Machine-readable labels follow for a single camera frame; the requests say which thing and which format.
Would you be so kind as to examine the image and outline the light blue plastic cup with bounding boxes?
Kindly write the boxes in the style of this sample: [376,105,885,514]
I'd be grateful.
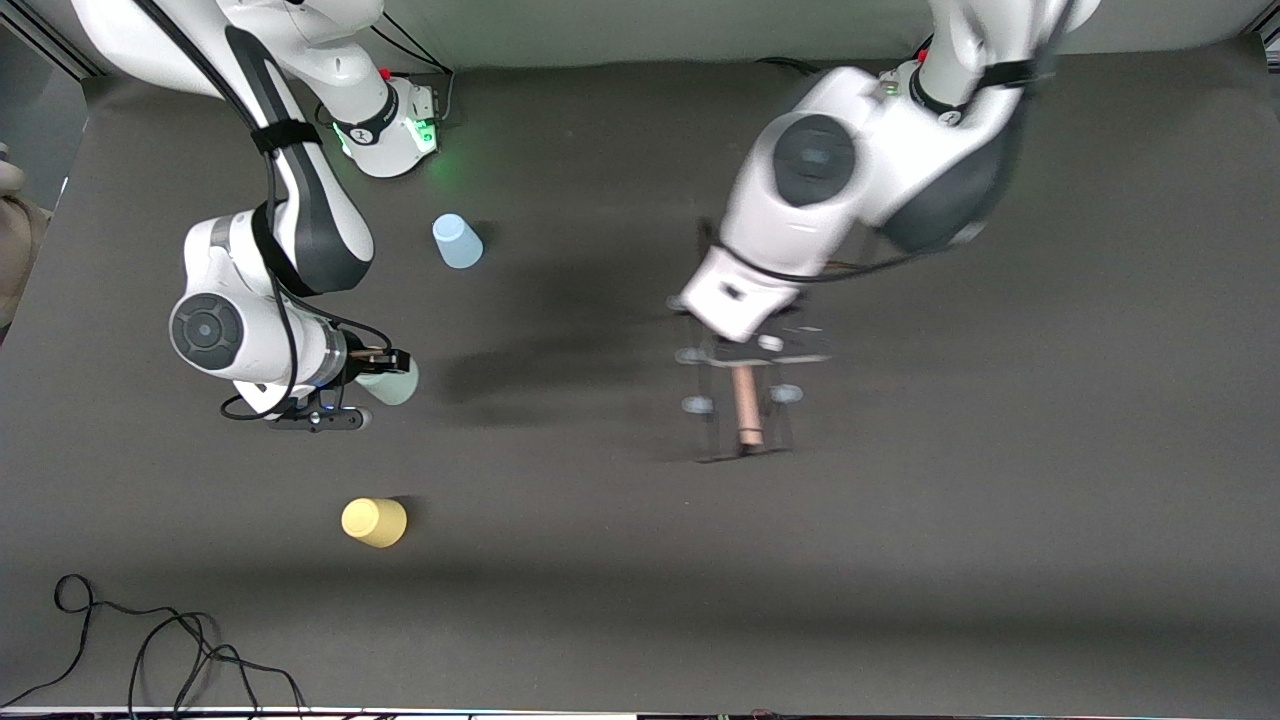
[432,213,484,270]

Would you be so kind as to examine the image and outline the black wire cup holder rack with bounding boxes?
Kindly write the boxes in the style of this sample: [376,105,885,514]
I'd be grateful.
[672,215,833,464]

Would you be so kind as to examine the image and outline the thin black loose cable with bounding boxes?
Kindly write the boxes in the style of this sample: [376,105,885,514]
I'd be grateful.
[0,573,311,720]

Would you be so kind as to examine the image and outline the yellow plastic cup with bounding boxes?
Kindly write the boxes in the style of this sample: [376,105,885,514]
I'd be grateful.
[341,497,409,549]

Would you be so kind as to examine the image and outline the aluminium frame rail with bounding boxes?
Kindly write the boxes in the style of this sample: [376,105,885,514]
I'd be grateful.
[0,10,106,81]

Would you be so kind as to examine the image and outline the pale green plastic cup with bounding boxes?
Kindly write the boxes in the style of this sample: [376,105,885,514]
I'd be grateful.
[355,360,420,407]

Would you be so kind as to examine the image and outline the black left arm base cable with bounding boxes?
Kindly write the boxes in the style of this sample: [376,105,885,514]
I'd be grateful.
[755,56,836,79]

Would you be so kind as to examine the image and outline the black arm base cable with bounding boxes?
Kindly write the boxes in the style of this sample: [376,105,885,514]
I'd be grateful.
[370,10,457,126]
[755,56,836,79]

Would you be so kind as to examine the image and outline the black right arm base cable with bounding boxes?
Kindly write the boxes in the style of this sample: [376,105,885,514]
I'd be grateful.
[370,10,457,126]

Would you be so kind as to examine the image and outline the beige fabric object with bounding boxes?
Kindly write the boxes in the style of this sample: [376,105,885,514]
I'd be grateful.
[0,160,53,333]

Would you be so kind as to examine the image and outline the black cable along right arm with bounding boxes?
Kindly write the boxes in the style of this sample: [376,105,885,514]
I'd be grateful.
[140,0,396,421]

